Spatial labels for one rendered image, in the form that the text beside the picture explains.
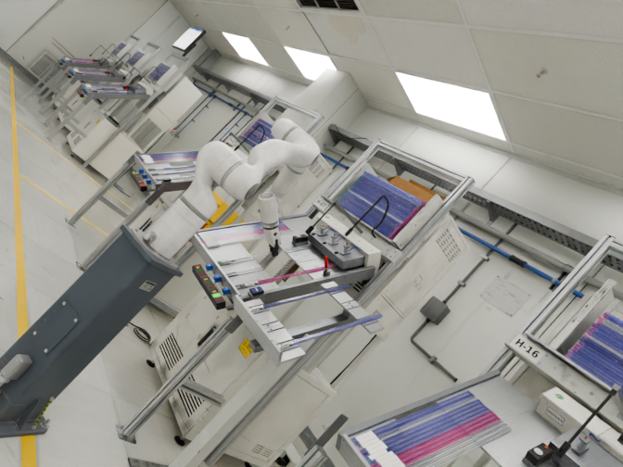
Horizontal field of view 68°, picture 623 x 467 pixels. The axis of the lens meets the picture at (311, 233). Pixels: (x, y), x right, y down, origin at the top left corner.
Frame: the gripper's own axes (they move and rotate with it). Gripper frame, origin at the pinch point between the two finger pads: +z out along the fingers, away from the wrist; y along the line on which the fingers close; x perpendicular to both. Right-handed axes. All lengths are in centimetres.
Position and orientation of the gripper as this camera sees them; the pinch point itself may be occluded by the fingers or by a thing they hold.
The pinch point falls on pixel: (273, 251)
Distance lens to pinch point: 233.2
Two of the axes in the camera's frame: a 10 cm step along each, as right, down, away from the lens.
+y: -5.0, -4.2, 7.6
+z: 0.7, 8.6, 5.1
